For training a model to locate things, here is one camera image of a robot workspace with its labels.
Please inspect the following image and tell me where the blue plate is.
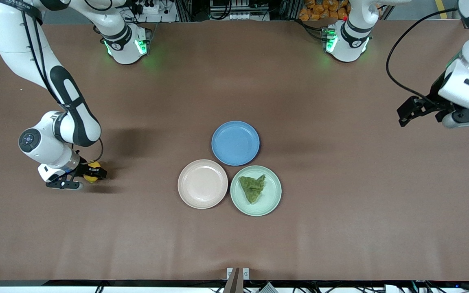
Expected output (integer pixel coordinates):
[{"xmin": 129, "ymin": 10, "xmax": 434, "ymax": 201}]
[{"xmin": 211, "ymin": 120, "xmax": 261, "ymax": 167}]

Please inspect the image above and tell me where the pile of orange packets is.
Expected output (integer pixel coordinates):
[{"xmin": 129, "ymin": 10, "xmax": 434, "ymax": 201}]
[{"xmin": 298, "ymin": 0, "xmax": 350, "ymax": 22}]

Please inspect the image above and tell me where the white power strip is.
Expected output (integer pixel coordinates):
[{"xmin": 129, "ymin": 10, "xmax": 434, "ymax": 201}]
[{"xmin": 139, "ymin": 0, "xmax": 171, "ymax": 15}]

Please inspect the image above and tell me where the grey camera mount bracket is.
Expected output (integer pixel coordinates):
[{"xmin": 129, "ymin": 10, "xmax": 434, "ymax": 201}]
[{"xmin": 223, "ymin": 267, "xmax": 250, "ymax": 293}]

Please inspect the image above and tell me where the light green plate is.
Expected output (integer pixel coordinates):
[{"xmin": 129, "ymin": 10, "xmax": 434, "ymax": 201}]
[{"xmin": 230, "ymin": 165, "xmax": 283, "ymax": 217}]

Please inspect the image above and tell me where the yellow lemon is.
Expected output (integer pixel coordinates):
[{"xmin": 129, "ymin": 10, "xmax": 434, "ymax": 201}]
[{"xmin": 86, "ymin": 161, "xmax": 102, "ymax": 184}]

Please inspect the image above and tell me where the pink plate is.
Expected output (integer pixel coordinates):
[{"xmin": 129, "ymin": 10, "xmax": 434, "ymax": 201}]
[{"xmin": 177, "ymin": 159, "xmax": 229, "ymax": 210}]

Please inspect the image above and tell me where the white electrical control box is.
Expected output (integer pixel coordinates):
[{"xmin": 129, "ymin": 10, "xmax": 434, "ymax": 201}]
[{"xmin": 209, "ymin": 0, "xmax": 270, "ymax": 22}]

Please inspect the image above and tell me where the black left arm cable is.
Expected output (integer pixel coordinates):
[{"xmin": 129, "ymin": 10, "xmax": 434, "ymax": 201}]
[{"xmin": 386, "ymin": 8, "xmax": 460, "ymax": 101}]

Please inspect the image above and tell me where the green lettuce leaf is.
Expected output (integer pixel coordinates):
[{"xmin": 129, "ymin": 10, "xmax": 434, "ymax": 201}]
[{"xmin": 238, "ymin": 174, "xmax": 267, "ymax": 205}]

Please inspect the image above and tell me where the black left base cable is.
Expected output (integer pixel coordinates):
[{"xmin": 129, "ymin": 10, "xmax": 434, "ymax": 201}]
[{"xmin": 295, "ymin": 18, "xmax": 327, "ymax": 41}]

